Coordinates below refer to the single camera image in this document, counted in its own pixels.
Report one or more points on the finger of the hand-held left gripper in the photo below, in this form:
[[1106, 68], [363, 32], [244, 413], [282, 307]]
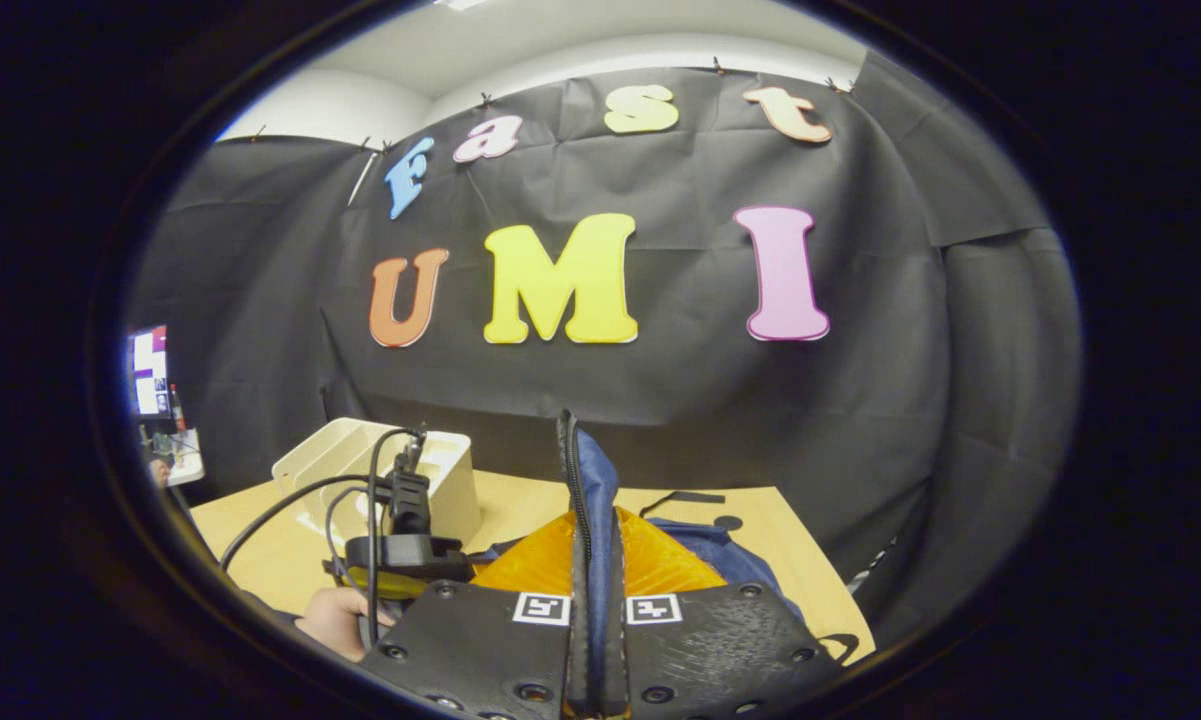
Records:
[[385, 586]]

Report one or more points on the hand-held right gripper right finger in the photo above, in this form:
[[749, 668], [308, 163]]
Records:
[[720, 650]]

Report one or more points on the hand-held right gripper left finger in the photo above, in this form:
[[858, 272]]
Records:
[[480, 640]]

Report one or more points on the white plastic bookshelf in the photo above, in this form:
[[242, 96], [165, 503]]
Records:
[[450, 490]]

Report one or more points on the blue and black schoolbag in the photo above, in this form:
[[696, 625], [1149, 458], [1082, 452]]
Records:
[[595, 470]]

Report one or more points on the small black round disc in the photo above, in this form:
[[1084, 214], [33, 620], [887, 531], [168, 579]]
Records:
[[728, 522]]

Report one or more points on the white side table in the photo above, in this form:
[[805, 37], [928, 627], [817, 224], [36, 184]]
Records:
[[190, 460]]

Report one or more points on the black backdrop cloth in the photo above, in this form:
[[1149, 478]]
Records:
[[860, 450]]

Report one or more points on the red bottle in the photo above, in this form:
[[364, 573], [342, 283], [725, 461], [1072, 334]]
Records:
[[176, 410]]

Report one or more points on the computer monitor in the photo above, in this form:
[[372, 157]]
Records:
[[148, 370]]

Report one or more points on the ceiling light panel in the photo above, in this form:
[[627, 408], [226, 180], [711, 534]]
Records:
[[460, 3]]

